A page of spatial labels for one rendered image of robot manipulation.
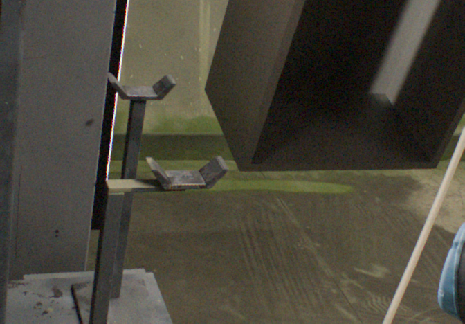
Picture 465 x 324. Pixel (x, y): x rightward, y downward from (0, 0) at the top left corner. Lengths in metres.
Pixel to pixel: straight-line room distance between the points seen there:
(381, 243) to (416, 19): 0.76
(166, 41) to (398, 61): 0.85
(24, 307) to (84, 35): 0.45
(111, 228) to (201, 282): 1.66
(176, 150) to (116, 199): 2.22
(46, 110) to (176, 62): 1.66
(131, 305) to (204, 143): 1.94
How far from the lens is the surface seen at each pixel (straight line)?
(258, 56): 2.13
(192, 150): 3.07
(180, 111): 3.04
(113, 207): 0.85
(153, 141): 3.02
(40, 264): 1.59
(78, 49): 1.40
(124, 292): 1.19
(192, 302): 2.44
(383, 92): 2.74
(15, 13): 0.83
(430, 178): 3.42
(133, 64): 3.02
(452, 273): 1.31
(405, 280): 1.94
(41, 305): 1.17
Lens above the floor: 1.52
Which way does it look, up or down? 27 degrees down
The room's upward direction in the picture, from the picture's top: 11 degrees clockwise
